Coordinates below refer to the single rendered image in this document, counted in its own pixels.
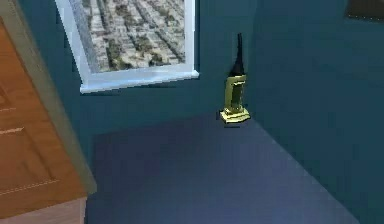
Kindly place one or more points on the yellow upright vacuum cleaner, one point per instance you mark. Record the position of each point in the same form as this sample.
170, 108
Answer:
235, 96

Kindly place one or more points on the white framed window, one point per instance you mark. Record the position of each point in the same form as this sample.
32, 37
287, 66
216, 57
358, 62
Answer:
133, 36

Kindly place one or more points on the dark framed wall picture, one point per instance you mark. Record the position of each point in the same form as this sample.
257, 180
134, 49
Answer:
365, 8

